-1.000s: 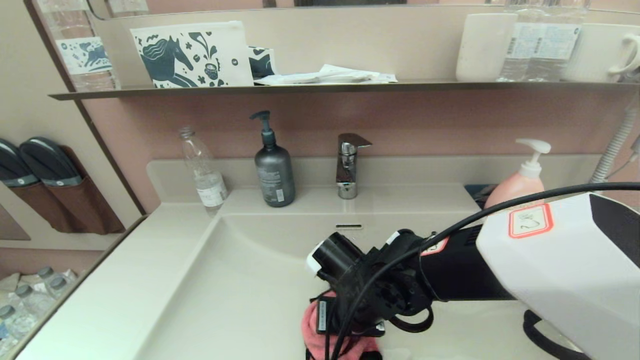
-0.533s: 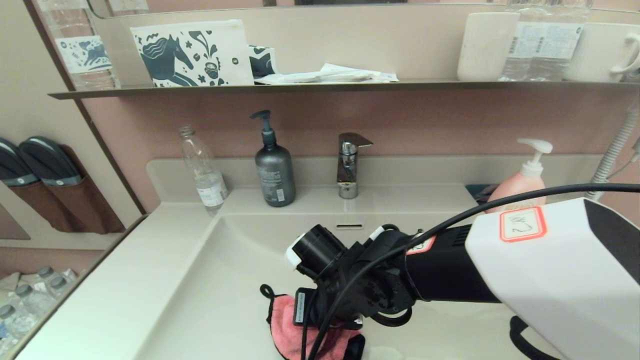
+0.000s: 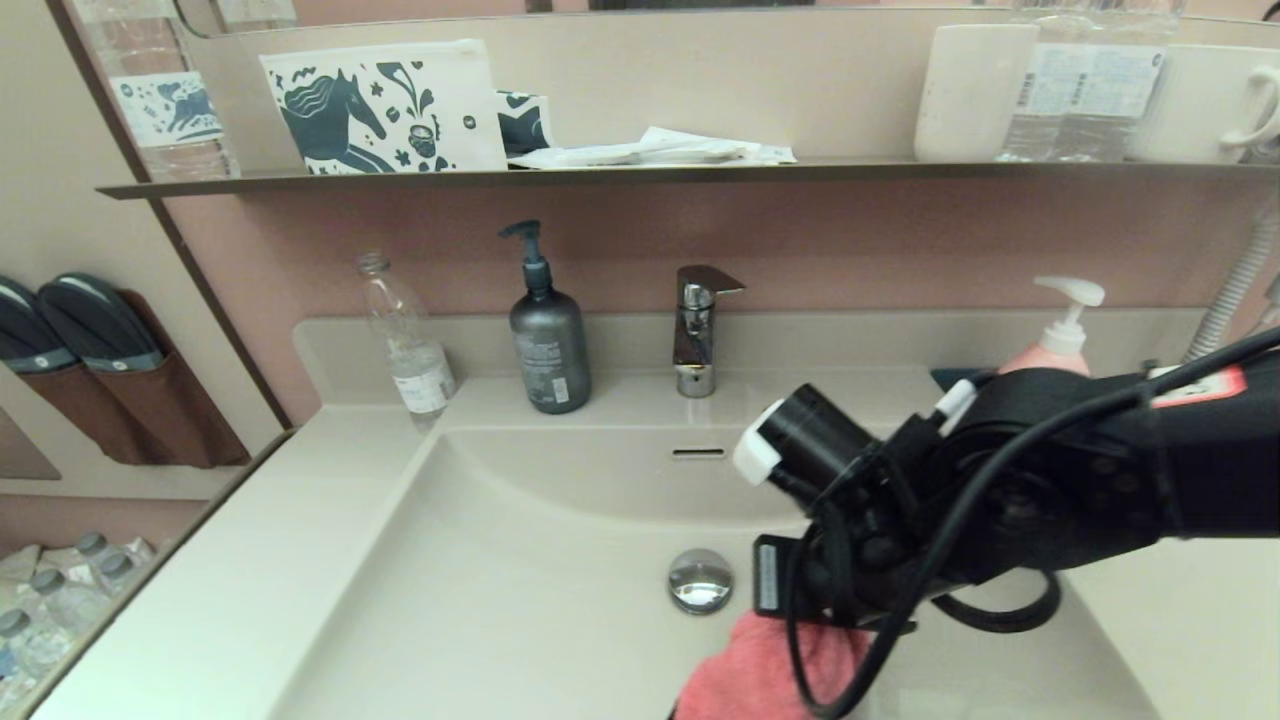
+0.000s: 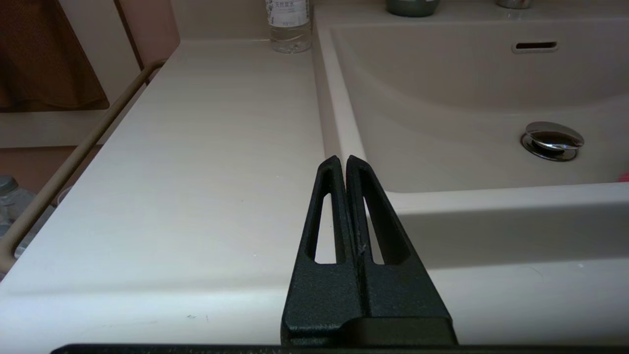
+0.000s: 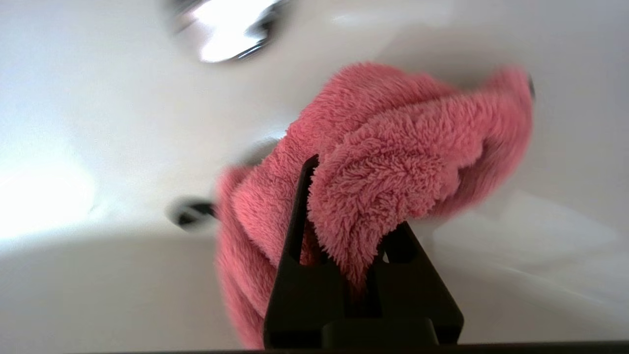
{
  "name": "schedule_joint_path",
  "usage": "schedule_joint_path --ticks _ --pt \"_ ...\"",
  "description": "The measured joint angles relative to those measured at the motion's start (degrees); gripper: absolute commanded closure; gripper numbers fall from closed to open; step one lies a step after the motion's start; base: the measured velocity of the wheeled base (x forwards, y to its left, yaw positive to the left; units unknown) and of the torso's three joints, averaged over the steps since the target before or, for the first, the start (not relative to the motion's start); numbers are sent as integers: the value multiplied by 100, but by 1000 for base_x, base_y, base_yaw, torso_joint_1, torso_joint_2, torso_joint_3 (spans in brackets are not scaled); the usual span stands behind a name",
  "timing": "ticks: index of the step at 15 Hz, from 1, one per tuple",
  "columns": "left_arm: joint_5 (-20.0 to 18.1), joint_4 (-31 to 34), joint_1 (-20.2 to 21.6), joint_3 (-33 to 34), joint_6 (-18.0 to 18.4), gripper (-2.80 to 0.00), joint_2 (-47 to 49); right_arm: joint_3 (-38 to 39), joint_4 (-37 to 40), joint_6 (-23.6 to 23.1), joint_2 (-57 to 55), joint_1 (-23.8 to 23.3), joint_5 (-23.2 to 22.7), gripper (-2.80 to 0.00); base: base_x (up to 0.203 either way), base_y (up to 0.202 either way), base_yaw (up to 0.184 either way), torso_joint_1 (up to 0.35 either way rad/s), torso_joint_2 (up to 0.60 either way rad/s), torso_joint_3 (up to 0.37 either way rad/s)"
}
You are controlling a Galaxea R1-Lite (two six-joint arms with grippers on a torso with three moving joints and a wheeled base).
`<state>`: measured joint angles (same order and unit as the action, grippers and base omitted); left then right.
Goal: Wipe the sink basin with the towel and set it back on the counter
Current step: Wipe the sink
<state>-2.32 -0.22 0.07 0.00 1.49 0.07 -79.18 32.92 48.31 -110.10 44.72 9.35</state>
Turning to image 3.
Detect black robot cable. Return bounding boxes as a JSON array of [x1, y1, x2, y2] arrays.
[[785, 328, 1280, 720]]

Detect dark grey slipper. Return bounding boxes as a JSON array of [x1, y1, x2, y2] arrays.
[[37, 272, 167, 374], [0, 277, 81, 376]]

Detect clear bottle blue print label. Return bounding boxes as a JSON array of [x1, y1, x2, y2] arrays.
[[72, 0, 239, 182]]

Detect chrome faucet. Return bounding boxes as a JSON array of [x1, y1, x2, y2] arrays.
[[672, 264, 747, 398]]

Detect white cup without handle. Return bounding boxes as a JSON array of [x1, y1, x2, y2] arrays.
[[912, 21, 1039, 162]]

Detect small capped water bottle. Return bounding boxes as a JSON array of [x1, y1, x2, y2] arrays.
[[100, 552, 156, 601], [30, 568, 113, 646], [75, 532, 126, 581], [0, 610, 76, 706]]

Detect white mug with handle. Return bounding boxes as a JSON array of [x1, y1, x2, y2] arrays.
[[1128, 41, 1280, 164]]

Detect slippers in brown holder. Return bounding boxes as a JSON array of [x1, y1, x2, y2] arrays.
[[0, 290, 253, 471]]

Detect white coiled hose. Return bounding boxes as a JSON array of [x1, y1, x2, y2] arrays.
[[1183, 215, 1280, 363]]

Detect grey pump soap bottle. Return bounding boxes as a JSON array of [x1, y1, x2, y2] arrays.
[[498, 218, 592, 415]]

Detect white ceramic sink basin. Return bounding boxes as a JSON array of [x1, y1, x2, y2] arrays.
[[268, 420, 1166, 720]]

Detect chrome drain stopper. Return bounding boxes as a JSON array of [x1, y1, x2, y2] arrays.
[[667, 547, 735, 614]]

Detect uncapped clear plastic bottle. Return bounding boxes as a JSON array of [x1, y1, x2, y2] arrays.
[[357, 251, 458, 426]]

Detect white plastic packet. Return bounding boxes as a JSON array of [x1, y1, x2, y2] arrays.
[[640, 125, 798, 164], [507, 141, 761, 169]]

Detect small dark patterned pouch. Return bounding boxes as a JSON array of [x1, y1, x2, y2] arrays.
[[493, 89, 552, 157]]

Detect pink pump soap bottle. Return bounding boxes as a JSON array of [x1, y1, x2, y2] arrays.
[[998, 276, 1107, 377]]

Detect clear water bottle white label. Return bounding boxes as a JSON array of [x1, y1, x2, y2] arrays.
[[1062, 0, 1181, 161], [997, 0, 1088, 161]]

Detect white horse print pouch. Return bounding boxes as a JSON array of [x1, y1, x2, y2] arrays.
[[258, 38, 508, 175]]

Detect pink fluffy cloth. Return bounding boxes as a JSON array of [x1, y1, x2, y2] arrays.
[[672, 610, 873, 720]]

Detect thin metal wall shelf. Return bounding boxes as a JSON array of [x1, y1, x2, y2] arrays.
[[95, 157, 1280, 200]]

